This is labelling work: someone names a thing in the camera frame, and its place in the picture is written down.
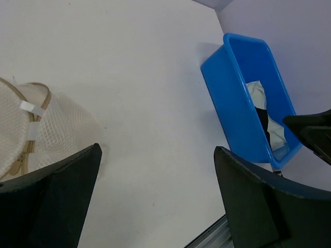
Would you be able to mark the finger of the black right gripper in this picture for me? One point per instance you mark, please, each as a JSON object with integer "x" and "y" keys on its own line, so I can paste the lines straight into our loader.
{"x": 313, "y": 131}

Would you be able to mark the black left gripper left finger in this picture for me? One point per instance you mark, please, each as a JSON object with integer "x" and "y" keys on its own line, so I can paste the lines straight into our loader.
{"x": 48, "y": 207}

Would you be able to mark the aluminium table edge rail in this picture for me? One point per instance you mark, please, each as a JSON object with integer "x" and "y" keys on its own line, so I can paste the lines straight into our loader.
{"x": 218, "y": 235}

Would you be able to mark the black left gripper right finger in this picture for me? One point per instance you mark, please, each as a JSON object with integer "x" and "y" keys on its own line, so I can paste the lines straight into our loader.
{"x": 267, "y": 210}

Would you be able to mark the white mesh laundry bag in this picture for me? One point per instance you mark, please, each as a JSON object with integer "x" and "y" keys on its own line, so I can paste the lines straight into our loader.
{"x": 39, "y": 128}

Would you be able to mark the pale green bra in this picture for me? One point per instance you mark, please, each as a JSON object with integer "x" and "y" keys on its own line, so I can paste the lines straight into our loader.
{"x": 257, "y": 94}

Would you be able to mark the blue plastic bin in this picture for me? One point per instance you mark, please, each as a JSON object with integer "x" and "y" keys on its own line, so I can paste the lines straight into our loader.
{"x": 239, "y": 61}

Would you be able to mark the black bra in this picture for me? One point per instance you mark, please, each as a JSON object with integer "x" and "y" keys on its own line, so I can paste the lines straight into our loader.
{"x": 262, "y": 121}

